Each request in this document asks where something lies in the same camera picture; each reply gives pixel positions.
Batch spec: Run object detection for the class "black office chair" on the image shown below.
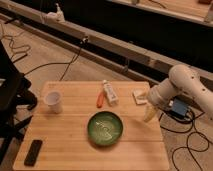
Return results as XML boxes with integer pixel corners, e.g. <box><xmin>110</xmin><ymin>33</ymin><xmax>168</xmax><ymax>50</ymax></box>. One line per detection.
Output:
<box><xmin>0</xmin><ymin>41</ymin><xmax>37</xmax><ymax>164</ymax></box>

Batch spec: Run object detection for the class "blue box on floor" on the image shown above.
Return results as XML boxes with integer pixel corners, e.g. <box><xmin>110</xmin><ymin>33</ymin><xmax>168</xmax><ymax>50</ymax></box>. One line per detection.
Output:
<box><xmin>171</xmin><ymin>99</ymin><xmax>188</xmax><ymax>118</ymax></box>

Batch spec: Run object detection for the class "black remote control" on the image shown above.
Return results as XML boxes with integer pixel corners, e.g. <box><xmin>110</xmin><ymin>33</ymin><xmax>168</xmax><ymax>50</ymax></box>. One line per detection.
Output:
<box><xmin>24</xmin><ymin>140</ymin><xmax>43</xmax><ymax>166</ymax></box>

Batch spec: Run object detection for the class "black floor cable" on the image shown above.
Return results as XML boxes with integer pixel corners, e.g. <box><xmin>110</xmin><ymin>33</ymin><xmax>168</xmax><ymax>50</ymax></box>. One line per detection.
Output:
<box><xmin>158</xmin><ymin>108</ymin><xmax>213</xmax><ymax>171</ymax></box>
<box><xmin>0</xmin><ymin>19</ymin><xmax>90</xmax><ymax>82</ymax></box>

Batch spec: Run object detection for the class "orange marker pen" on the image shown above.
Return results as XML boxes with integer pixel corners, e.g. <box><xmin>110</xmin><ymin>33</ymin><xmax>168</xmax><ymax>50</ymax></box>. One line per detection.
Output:
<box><xmin>96</xmin><ymin>91</ymin><xmax>105</xmax><ymax>108</ymax></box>

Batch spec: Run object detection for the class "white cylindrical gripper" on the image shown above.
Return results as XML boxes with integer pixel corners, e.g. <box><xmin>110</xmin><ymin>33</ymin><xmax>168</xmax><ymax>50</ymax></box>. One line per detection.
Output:
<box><xmin>143</xmin><ymin>85</ymin><xmax>168</xmax><ymax>122</ymax></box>

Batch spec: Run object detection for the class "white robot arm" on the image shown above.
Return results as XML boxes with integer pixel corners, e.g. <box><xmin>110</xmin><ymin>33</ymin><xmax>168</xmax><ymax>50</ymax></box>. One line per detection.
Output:
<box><xmin>143</xmin><ymin>64</ymin><xmax>213</xmax><ymax>122</ymax></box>

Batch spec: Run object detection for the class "black floor cable right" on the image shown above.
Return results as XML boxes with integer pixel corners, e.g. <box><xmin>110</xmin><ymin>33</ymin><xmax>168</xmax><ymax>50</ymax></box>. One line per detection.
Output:
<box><xmin>158</xmin><ymin>108</ymin><xmax>213</xmax><ymax>171</ymax></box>

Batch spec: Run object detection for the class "black floor cable left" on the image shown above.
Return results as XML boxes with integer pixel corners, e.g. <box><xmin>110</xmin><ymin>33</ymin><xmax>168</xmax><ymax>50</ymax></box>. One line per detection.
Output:
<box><xmin>0</xmin><ymin>19</ymin><xmax>90</xmax><ymax>82</ymax></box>

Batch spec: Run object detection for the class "white plastic cup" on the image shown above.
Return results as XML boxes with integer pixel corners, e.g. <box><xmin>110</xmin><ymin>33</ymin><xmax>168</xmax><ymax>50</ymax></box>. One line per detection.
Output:
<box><xmin>44</xmin><ymin>91</ymin><xmax>63</xmax><ymax>114</ymax></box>

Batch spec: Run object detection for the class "green ceramic bowl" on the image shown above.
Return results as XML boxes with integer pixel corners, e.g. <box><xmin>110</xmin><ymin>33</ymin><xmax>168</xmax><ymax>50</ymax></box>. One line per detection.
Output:
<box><xmin>87</xmin><ymin>111</ymin><xmax>123</xmax><ymax>146</ymax></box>

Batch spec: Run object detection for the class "white tube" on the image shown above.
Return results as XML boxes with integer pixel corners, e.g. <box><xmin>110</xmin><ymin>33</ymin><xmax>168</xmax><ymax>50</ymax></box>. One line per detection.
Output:
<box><xmin>103</xmin><ymin>80</ymin><xmax>118</xmax><ymax>106</ymax></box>

